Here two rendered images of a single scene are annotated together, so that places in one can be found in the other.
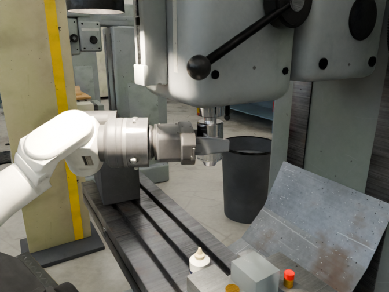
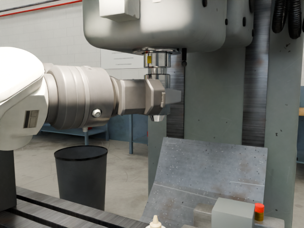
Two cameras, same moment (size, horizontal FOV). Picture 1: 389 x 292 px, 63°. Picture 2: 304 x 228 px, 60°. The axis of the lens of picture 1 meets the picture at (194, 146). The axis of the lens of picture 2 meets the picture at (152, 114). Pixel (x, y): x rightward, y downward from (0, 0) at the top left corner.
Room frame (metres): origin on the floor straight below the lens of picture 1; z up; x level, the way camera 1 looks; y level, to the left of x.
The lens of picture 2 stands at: (0.16, 0.22, 1.25)
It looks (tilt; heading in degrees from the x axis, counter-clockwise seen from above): 7 degrees down; 329
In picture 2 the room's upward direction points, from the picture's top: straight up
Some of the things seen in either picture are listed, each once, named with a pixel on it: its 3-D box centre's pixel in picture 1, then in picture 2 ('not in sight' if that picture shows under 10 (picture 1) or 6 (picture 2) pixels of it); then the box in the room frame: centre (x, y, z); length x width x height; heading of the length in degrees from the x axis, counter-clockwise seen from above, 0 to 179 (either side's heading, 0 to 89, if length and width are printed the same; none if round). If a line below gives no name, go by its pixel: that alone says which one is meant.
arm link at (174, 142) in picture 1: (159, 143); (110, 98); (0.55, 0.06, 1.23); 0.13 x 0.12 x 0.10; 6
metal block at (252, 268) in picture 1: (254, 280); (233, 224); (0.44, -0.10, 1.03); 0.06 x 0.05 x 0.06; 33
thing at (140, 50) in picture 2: not in sight; (157, 51); (0.55, -0.03, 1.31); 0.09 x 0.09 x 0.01
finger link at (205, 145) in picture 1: (211, 146); (168, 96); (0.52, -0.03, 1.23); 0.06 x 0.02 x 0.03; 96
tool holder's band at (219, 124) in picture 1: (210, 123); (157, 77); (0.55, -0.03, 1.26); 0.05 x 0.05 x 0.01
